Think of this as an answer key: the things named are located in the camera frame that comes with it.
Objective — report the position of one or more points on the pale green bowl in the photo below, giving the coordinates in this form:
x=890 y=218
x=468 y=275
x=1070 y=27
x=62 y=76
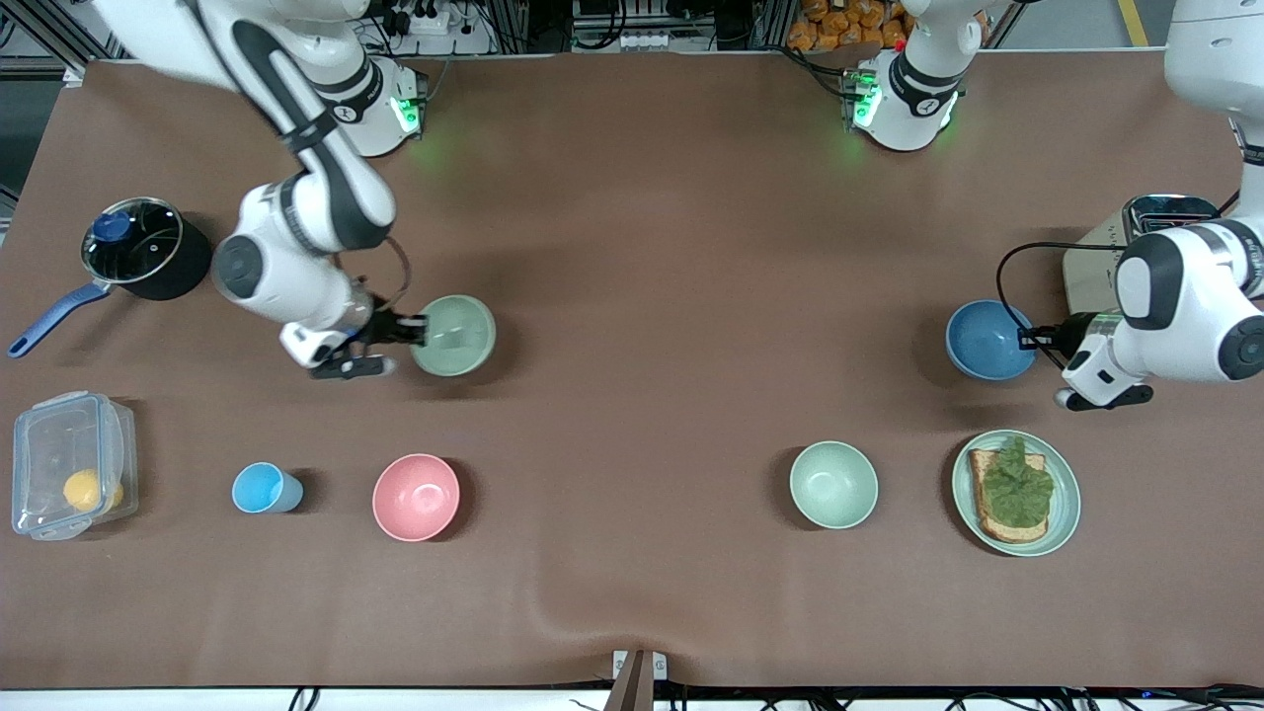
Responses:
x=833 y=485
x=459 y=341

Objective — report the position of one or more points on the clear plastic lidded container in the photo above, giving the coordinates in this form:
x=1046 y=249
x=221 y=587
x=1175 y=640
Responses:
x=49 y=444

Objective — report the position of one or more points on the yellow lemon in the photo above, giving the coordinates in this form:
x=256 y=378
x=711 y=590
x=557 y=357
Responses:
x=84 y=490

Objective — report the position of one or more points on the glass pot lid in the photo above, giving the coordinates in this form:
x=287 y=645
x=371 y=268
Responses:
x=148 y=247

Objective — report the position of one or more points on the green lettuce leaf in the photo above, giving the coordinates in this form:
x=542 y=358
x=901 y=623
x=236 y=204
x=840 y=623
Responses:
x=1017 y=489

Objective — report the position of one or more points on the pink bowl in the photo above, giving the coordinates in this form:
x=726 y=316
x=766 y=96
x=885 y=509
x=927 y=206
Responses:
x=416 y=499

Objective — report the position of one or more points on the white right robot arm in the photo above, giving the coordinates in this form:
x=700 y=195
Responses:
x=326 y=207

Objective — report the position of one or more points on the blue bowl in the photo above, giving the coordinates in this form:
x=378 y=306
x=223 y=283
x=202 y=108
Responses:
x=987 y=341

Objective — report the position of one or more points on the aluminium profile post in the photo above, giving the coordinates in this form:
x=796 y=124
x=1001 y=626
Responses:
x=637 y=691

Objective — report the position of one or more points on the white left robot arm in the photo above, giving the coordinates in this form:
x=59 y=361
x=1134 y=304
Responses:
x=1185 y=296

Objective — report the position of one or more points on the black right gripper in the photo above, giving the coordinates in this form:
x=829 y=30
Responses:
x=383 y=328

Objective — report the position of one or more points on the pale green plate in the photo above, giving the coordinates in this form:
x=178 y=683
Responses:
x=1065 y=513

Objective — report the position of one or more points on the beige metal toaster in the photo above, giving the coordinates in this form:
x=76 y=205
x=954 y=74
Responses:
x=1091 y=267

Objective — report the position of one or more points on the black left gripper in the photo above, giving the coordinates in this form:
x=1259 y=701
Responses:
x=1070 y=334

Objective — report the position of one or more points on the toast slice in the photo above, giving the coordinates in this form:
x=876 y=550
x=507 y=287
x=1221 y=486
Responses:
x=1017 y=534

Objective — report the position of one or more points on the white power strip with plugs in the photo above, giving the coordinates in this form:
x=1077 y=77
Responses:
x=430 y=22

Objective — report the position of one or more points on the small white power strip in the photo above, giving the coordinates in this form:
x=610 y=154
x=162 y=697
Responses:
x=652 y=42

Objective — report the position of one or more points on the brown table cover mat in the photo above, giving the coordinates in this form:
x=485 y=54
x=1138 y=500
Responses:
x=691 y=592

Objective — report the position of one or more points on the light blue cup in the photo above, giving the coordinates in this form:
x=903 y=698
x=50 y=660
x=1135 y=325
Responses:
x=259 y=488

